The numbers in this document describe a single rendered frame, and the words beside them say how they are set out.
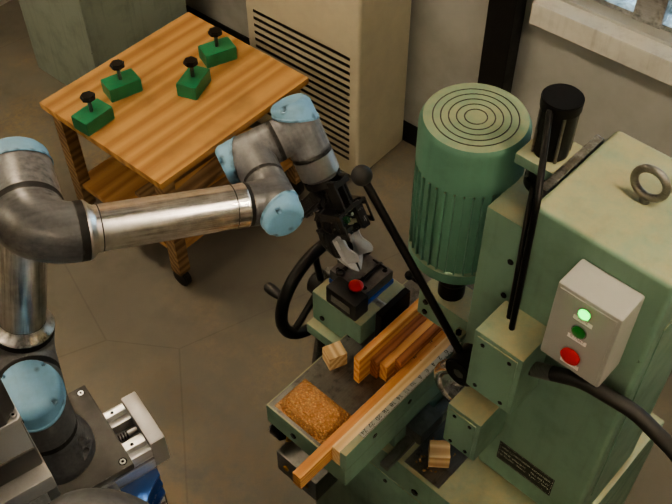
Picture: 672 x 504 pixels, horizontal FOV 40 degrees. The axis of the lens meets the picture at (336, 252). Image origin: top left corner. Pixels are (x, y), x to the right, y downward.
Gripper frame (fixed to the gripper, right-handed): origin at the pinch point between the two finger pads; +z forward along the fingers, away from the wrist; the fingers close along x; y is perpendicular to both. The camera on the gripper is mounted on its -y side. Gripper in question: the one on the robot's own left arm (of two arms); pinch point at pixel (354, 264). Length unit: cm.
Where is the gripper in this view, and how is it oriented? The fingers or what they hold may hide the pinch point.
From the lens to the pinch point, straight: 180.4
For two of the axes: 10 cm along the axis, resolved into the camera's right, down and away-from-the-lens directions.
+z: 3.7, 8.2, 4.3
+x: 6.8, -5.6, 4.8
